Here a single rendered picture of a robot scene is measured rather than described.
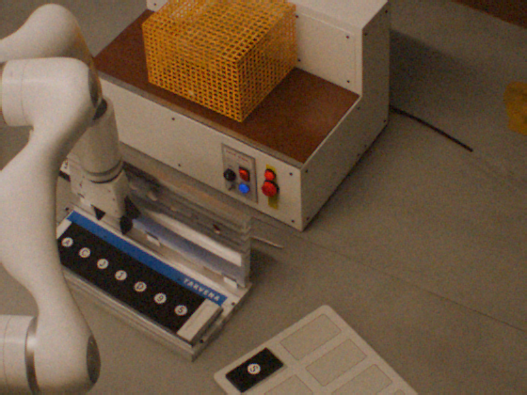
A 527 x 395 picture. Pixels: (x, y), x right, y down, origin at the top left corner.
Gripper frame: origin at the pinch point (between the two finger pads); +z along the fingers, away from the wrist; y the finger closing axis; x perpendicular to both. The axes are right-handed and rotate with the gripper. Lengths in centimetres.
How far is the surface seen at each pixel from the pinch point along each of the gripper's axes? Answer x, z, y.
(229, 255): 4.3, -1.0, 24.9
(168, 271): -1.2, 6.2, 13.8
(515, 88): 84, 8, 51
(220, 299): -1.2, 6.2, 26.1
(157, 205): 4.8, -4.2, 8.3
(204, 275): 2.0, 6.3, 20.2
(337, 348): 1, 7, 51
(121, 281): -9.0, 5.1, 8.0
